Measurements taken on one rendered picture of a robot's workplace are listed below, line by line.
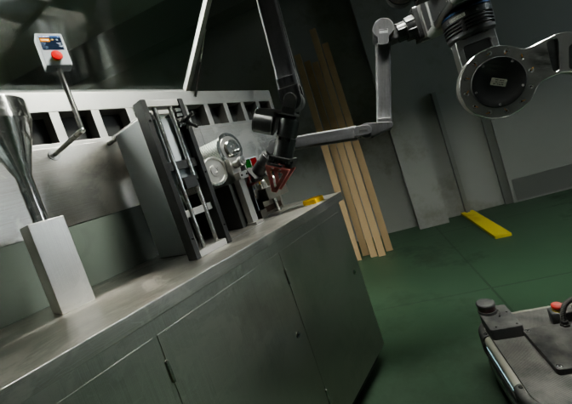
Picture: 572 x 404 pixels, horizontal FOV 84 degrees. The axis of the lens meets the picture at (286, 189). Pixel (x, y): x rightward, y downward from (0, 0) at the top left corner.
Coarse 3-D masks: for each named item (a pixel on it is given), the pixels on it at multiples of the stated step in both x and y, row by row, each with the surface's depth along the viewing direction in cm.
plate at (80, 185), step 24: (96, 144) 131; (264, 144) 213; (0, 168) 106; (48, 168) 117; (72, 168) 123; (96, 168) 129; (120, 168) 137; (0, 192) 105; (48, 192) 115; (72, 192) 121; (96, 192) 128; (120, 192) 135; (0, 216) 104; (24, 216) 109; (72, 216) 120; (96, 216) 126; (0, 240) 103
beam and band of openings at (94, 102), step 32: (32, 96) 118; (64, 96) 126; (96, 96) 136; (128, 96) 147; (160, 96) 160; (192, 96) 176; (224, 96) 194; (256, 96) 218; (32, 128) 122; (64, 128) 124; (96, 128) 134
